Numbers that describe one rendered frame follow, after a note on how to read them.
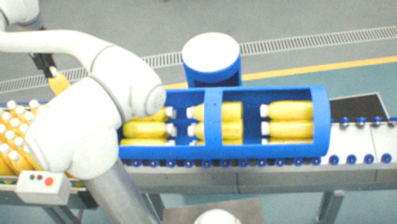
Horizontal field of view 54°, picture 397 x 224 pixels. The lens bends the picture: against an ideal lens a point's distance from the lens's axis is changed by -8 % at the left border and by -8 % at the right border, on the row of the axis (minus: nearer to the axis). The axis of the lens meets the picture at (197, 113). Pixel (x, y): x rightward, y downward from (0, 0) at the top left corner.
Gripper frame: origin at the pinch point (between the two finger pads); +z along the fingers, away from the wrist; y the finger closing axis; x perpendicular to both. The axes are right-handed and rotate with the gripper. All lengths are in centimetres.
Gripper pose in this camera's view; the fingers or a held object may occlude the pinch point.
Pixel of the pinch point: (48, 66)
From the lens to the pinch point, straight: 157.3
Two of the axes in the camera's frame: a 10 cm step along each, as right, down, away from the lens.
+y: 0.6, -8.2, 5.7
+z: 0.2, 5.7, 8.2
